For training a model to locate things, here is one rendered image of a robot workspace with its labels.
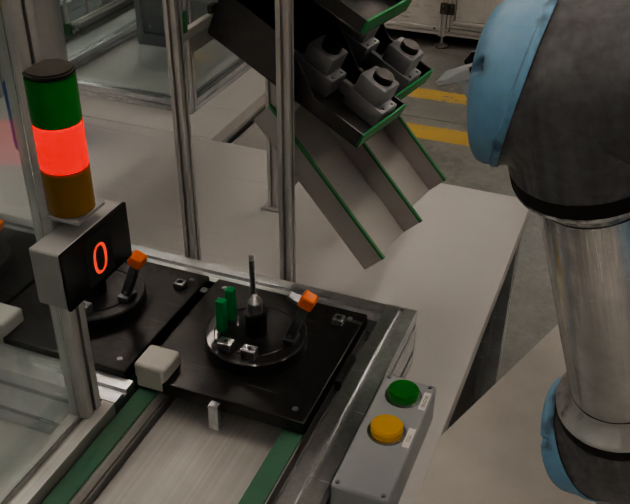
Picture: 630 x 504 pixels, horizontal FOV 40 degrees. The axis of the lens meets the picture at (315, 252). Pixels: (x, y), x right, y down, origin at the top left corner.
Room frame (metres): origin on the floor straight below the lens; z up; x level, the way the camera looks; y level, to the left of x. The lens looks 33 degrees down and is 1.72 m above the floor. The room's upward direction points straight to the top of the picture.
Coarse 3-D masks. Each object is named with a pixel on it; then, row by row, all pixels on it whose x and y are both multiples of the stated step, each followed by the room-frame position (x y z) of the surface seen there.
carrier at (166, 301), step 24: (120, 288) 1.03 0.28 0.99; (144, 288) 1.04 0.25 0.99; (168, 288) 1.06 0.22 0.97; (192, 288) 1.06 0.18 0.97; (96, 312) 0.98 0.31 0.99; (120, 312) 0.98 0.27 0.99; (144, 312) 1.00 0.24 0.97; (168, 312) 1.00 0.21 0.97; (96, 336) 0.95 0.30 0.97; (120, 336) 0.95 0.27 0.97; (144, 336) 0.95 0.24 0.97; (96, 360) 0.90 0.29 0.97; (120, 360) 0.90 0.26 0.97
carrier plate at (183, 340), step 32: (224, 288) 1.06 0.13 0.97; (256, 288) 1.07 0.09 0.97; (192, 320) 0.99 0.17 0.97; (320, 320) 0.99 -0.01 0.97; (352, 320) 0.99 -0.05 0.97; (192, 352) 0.91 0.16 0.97; (320, 352) 0.92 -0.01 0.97; (192, 384) 0.85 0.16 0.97; (224, 384) 0.85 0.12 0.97; (256, 384) 0.85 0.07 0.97; (288, 384) 0.85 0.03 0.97; (320, 384) 0.85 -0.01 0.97; (256, 416) 0.80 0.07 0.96; (288, 416) 0.79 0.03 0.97
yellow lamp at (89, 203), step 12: (48, 180) 0.78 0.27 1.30; (60, 180) 0.78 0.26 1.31; (72, 180) 0.78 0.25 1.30; (84, 180) 0.79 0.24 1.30; (48, 192) 0.78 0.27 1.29; (60, 192) 0.78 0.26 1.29; (72, 192) 0.78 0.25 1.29; (84, 192) 0.79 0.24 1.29; (48, 204) 0.79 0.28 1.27; (60, 204) 0.78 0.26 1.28; (72, 204) 0.78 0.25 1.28; (84, 204) 0.79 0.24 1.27; (60, 216) 0.78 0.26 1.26; (72, 216) 0.78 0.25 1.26
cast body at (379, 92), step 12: (372, 72) 1.18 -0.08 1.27; (384, 72) 1.17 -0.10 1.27; (348, 84) 1.20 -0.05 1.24; (360, 84) 1.16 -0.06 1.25; (372, 84) 1.15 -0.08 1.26; (384, 84) 1.16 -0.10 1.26; (396, 84) 1.17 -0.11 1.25; (348, 96) 1.18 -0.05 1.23; (360, 96) 1.16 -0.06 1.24; (372, 96) 1.15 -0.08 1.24; (384, 96) 1.15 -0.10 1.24; (360, 108) 1.16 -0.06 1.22; (372, 108) 1.15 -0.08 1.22; (384, 108) 1.16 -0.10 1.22; (372, 120) 1.15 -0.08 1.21
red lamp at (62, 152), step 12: (36, 132) 0.78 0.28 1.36; (48, 132) 0.78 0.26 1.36; (60, 132) 0.78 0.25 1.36; (72, 132) 0.79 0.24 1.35; (84, 132) 0.81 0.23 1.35; (36, 144) 0.79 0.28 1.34; (48, 144) 0.78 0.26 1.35; (60, 144) 0.78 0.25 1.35; (72, 144) 0.78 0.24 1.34; (84, 144) 0.80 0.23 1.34; (48, 156) 0.78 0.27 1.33; (60, 156) 0.78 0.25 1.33; (72, 156) 0.78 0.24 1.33; (84, 156) 0.80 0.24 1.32; (48, 168) 0.78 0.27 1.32; (60, 168) 0.78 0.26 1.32; (72, 168) 0.78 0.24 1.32; (84, 168) 0.79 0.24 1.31
